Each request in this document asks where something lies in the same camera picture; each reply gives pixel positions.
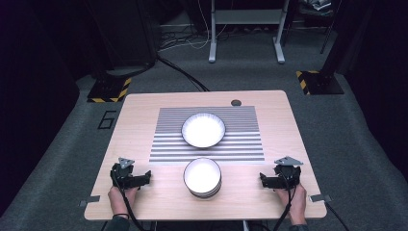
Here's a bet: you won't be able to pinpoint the person's left hand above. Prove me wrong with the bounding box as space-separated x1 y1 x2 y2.
107 185 140 217

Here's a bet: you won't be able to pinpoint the black tape floor marking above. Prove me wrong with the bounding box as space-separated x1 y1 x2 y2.
96 110 117 131

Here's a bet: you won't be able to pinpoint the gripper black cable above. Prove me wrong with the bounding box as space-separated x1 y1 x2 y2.
112 167 148 231
272 171 297 231

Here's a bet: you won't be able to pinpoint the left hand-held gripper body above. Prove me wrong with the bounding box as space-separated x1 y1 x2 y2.
110 157 147 191

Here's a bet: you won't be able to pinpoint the thick black floor cables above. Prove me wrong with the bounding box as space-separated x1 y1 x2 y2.
156 55 211 92

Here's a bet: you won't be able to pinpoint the grey tape strip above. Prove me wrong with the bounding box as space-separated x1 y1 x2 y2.
79 194 101 208
309 193 333 203

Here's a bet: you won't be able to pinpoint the black post with striped base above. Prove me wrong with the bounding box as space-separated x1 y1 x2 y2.
295 0 354 96

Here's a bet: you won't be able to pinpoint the black stand with striped base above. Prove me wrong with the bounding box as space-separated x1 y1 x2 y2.
84 0 163 104

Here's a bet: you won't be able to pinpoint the stack of white bowls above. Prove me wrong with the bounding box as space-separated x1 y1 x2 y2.
183 157 223 199

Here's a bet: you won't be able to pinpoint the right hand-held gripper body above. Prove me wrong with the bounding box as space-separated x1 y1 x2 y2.
265 155 304 191

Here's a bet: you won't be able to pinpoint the grey striped placemat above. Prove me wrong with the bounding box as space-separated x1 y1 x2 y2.
148 106 266 164

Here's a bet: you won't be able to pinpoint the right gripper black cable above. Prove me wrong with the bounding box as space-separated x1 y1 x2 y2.
272 171 297 231

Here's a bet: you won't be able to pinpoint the thin black cable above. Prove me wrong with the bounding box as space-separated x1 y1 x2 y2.
324 200 351 231

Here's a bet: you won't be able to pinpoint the white floor cables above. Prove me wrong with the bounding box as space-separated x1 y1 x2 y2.
158 0 229 52

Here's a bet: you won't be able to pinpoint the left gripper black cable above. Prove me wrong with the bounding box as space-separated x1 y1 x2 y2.
112 167 148 231

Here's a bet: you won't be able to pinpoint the white metal desk frame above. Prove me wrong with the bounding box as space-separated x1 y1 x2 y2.
208 0 292 64

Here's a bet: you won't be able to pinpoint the wide white bowl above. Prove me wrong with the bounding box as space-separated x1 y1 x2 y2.
181 112 227 149

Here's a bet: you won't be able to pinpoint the person's right hand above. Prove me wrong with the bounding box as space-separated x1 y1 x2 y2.
276 183 308 225

